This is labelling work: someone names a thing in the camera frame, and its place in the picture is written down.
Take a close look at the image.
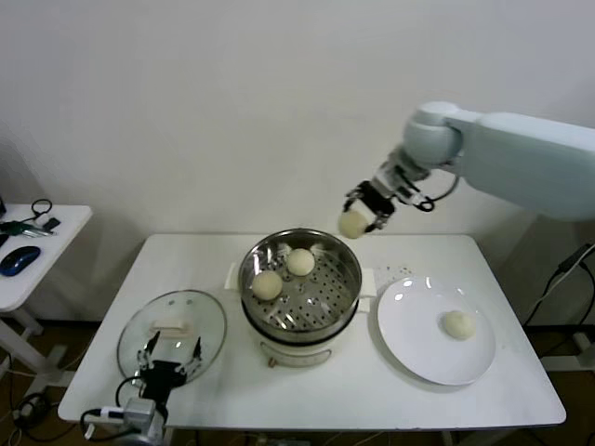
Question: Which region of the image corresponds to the white steamed baozi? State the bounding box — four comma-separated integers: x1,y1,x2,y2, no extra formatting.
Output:
286,247,316,277
441,309,478,340
337,208,371,241
251,270,284,301

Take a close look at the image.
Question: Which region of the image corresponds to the glass lid with cream handle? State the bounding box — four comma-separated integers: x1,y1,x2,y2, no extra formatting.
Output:
116,288,228,385

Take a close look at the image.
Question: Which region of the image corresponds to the white side table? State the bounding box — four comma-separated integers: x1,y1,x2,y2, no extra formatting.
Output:
0,203,94,387

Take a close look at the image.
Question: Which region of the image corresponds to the perforated steel steamer basket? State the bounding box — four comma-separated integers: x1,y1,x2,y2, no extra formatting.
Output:
239,228,363,336

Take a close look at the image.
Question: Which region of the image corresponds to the black cable with adapter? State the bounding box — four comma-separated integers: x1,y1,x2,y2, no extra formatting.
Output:
522,243,595,329

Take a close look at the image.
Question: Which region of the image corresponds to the white stand base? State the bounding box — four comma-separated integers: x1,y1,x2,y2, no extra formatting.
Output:
541,332,595,374

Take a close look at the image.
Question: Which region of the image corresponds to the blue computer mouse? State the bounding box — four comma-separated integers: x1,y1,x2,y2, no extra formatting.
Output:
0,245,43,277

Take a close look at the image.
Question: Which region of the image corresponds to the white round plate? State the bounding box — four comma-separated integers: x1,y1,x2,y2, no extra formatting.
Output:
377,276,497,387

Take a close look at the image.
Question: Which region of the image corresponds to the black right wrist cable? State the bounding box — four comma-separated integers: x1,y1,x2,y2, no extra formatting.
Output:
412,174,459,213

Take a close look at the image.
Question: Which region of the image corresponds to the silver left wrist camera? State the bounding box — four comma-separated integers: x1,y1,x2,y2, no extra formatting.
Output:
121,398,157,425

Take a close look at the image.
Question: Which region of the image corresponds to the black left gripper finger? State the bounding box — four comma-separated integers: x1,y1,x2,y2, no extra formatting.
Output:
136,332,159,371
176,336,204,375

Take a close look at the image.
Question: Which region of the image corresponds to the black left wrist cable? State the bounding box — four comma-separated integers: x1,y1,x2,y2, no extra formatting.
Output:
81,375,143,443

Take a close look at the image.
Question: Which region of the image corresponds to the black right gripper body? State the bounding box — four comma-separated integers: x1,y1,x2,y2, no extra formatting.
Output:
355,181,396,217

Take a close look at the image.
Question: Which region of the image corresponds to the cream electric cooker pot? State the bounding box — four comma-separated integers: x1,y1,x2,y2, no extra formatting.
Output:
225,262,377,369

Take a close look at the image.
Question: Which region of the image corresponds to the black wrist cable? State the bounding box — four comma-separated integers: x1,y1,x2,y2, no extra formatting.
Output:
81,375,143,443
412,174,459,213

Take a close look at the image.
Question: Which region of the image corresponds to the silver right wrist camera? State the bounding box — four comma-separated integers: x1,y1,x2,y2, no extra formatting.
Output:
371,148,436,211

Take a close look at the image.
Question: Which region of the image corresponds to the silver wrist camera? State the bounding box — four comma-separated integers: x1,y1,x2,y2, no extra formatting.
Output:
121,398,157,425
371,148,436,211

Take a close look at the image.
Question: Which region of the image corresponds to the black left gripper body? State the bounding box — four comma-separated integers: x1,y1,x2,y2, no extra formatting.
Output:
140,361,187,408

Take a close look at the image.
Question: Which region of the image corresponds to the black floor power adapter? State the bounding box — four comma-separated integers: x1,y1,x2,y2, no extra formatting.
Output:
18,392,48,418

